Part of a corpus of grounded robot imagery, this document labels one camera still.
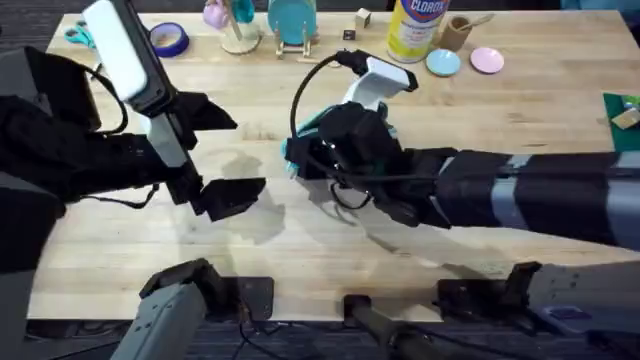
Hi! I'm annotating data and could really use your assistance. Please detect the teal scissors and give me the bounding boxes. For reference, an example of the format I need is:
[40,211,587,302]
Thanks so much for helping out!
[63,19,97,50]

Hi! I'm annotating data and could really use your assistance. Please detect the pink cup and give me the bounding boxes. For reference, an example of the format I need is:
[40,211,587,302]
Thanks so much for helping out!
[202,0,230,30]

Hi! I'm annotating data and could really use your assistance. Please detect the black left wrist plate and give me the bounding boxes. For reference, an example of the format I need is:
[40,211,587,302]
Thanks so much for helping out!
[109,0,204,206]

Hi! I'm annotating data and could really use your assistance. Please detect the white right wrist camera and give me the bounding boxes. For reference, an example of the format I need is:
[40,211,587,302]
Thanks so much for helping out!
[335,48,419,112]

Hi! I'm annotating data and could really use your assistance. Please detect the small light blue plate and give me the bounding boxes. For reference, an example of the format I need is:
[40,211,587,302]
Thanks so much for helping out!
[425,47,462,78]

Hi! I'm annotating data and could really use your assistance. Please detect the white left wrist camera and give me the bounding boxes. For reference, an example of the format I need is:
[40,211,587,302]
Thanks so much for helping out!
[81,0,149,102]

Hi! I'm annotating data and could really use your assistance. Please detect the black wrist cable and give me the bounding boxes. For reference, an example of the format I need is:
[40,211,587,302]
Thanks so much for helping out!
[289,49,374,211]
[82,66,161,211]

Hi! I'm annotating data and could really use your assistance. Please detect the small wooden peg rack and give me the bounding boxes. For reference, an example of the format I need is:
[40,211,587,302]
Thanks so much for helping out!
[274,27,321,60]

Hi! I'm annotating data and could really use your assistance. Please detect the brown cup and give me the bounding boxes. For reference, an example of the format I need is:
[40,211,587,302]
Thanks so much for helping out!
[439,14,473,53]

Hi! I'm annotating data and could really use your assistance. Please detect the teal cup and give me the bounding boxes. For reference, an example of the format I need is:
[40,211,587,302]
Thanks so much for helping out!
[231,0,256,24]

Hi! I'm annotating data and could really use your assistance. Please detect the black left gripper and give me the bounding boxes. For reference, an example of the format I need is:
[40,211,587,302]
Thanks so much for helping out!
[98,91,267,223]

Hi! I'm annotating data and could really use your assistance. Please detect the black stand pole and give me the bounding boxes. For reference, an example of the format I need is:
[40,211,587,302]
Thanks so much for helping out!
[342,293,454,360]

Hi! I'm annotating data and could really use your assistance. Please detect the yellow wipes canister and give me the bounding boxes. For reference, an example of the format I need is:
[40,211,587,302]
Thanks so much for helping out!
[386,0,452,65]

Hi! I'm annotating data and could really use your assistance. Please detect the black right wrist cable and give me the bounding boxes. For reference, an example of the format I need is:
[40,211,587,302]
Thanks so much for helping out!
[289,49,374,211]

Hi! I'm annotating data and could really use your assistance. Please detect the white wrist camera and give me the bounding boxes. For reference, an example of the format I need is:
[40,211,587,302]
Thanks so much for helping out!
[335,48,419,112]
[81,0,149,102]

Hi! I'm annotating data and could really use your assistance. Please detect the wooden spoon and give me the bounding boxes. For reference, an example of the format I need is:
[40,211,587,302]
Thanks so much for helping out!
[463,13,496,30]

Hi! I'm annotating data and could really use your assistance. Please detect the teal zip bag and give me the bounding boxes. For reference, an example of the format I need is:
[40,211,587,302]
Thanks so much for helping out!
[280,99,402,179]

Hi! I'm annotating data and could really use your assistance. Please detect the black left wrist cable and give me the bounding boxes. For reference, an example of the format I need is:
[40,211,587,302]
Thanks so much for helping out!
[82,66,161,211]

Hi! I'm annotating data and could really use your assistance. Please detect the teal plate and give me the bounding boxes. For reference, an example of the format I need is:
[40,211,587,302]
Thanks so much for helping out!
[266,0,318,46]

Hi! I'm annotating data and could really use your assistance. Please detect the wooden cup stand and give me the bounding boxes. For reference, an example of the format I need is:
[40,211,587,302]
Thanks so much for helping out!
[220,0,264,56]

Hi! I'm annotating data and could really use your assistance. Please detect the purple tape roll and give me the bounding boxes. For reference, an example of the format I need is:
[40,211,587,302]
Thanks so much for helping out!
[149,21,191,58]

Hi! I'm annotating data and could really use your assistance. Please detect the green board with blocks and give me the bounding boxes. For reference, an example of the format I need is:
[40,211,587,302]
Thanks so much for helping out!
[601,91,640,153]

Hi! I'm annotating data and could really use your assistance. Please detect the small pink plate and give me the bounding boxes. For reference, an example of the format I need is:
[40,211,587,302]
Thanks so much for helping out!
[469,46,506,75]

